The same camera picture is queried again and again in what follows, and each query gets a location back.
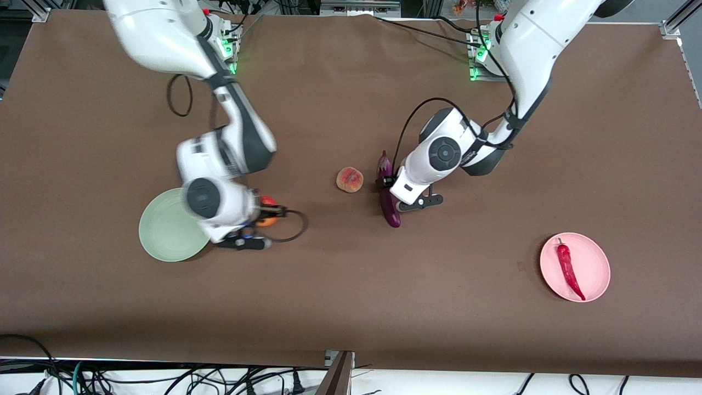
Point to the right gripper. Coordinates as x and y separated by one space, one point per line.
263 211

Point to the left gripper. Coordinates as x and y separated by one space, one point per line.
387 181

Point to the red pomegranate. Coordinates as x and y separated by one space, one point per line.
267 222

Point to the long purple eggplant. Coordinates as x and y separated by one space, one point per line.
390 216

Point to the pink orange peach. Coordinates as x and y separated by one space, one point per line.
350 180

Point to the red chili pepper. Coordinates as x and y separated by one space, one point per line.
567 269

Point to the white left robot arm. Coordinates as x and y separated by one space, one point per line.
537 44

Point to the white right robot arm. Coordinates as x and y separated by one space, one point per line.
159 38

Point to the pale green round plate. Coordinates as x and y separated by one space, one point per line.
164 230

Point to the brown table cover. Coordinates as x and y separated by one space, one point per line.
351 302

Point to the black power plug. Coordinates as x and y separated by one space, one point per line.
297 384

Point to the grey socket box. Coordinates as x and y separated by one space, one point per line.
359 7

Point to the pink round plate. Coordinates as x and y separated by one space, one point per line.
595 263

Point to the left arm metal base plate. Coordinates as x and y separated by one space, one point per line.
477 74

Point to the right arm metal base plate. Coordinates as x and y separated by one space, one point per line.
230 55

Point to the metal profile post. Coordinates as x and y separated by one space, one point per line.
337 376

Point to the aluminium frame bar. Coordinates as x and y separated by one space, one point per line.
677 27
44 15

